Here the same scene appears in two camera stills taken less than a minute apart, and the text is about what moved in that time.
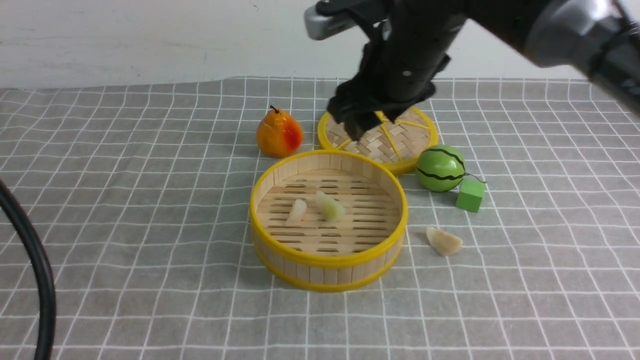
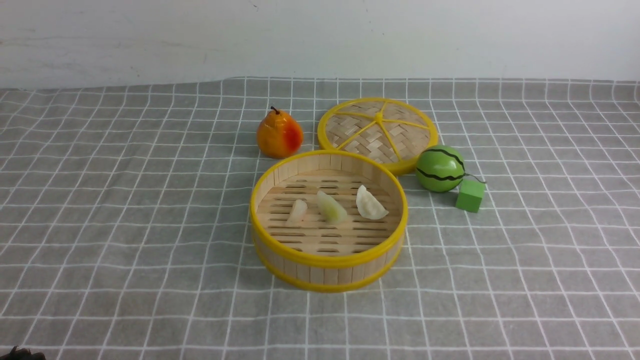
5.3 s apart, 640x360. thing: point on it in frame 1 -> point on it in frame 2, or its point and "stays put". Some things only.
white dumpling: [297, 212] stays put
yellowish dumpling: [331, 210] stays put
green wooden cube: [470, 194] stays put
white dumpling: [443, 243] -> [368, 207]
